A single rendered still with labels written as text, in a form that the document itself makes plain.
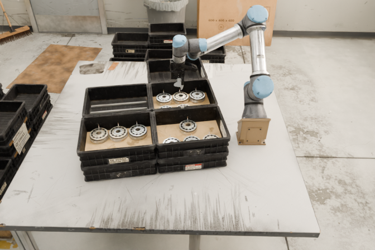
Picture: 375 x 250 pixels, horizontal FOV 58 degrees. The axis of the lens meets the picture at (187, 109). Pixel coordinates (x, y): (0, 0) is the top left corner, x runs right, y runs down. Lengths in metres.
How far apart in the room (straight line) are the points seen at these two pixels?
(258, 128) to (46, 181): 1.23
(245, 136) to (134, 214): 0.79
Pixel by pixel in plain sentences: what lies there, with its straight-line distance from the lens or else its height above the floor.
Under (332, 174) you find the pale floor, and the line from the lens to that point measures 3.11.
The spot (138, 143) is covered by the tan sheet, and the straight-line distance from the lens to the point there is 1.91.
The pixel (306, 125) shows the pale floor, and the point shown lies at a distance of 3.51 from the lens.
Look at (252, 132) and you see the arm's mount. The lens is 2.05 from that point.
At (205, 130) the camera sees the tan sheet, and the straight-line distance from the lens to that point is 1.98.
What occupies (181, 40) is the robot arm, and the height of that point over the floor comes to 1.31.
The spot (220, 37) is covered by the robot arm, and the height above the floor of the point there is 1.24.
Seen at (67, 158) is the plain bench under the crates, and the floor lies 0.70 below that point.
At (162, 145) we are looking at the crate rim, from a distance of 1.75.
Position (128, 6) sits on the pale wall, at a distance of 4.96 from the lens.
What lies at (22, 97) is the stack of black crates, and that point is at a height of 0.38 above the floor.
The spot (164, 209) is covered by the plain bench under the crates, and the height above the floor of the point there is 0.70.
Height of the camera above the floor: 2.13
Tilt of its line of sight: 38 degrees down
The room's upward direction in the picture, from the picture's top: 1 degrees clockwise
